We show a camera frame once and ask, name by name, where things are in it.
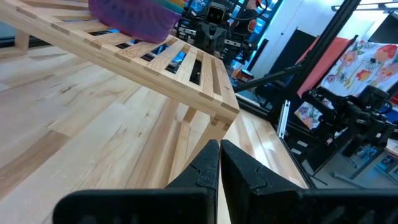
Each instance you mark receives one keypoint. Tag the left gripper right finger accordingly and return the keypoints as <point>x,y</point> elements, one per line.
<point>280,207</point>

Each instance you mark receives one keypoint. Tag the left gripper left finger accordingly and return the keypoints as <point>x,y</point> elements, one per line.
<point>140,207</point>

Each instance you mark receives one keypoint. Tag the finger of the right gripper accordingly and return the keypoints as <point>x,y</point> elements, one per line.
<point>206,39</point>
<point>221,39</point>

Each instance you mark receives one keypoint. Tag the small purple bowl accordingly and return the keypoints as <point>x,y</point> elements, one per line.
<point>136,17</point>

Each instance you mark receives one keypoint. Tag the black background robot arm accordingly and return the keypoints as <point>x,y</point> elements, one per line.
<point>357,115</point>

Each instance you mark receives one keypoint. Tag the slatted wooden shelf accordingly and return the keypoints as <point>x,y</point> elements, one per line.
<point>130,62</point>

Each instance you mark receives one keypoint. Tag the black standing board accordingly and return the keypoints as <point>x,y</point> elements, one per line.
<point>289,49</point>

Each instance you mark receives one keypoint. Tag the white metal bar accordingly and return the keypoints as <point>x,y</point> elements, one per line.
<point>283,119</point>

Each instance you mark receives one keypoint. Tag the red orange panel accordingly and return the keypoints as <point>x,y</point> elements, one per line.
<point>326,59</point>

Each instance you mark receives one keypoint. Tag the flower print cloth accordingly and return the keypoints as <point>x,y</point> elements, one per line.
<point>363,68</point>

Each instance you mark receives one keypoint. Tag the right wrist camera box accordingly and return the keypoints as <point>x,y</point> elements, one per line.
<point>215,13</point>

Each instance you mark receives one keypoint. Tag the black aluminium table frame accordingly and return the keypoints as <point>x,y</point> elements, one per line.
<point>323,40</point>

